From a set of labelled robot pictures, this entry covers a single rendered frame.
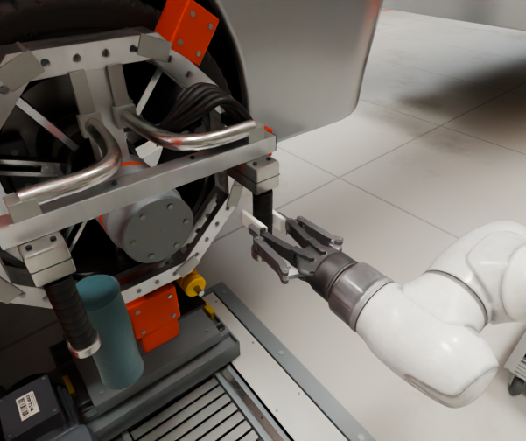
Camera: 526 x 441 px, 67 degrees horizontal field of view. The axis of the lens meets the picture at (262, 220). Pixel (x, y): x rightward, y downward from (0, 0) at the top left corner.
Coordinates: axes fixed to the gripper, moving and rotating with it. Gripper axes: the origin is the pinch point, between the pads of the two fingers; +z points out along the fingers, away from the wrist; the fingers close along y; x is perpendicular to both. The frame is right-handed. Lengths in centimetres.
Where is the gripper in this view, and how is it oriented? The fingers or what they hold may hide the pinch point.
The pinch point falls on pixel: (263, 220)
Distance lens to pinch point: 72.3
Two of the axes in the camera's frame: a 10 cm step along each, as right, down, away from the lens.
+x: 0.0, -8.0, -6.0
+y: 7.9, -3.7, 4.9
